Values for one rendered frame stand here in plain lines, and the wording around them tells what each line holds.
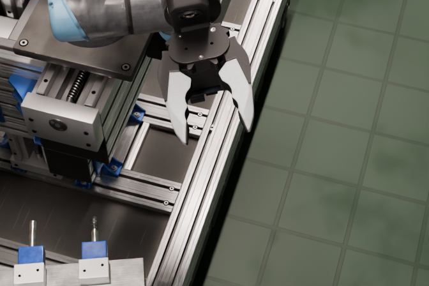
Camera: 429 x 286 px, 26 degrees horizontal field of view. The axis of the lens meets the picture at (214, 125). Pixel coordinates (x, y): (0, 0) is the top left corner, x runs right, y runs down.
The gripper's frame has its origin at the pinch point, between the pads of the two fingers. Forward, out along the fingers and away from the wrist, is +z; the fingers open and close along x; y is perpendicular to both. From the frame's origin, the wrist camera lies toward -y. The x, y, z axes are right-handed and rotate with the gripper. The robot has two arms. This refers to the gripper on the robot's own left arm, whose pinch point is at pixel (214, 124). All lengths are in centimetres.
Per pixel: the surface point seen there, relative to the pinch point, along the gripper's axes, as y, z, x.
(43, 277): 53, -14, 34
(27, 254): 54, -19, 37
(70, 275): 57, -15, 30
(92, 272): 54, -13, 26
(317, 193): 150, -72, -21
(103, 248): 56, -18, 24
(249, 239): 147, -61, 0
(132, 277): 58, -13, 20
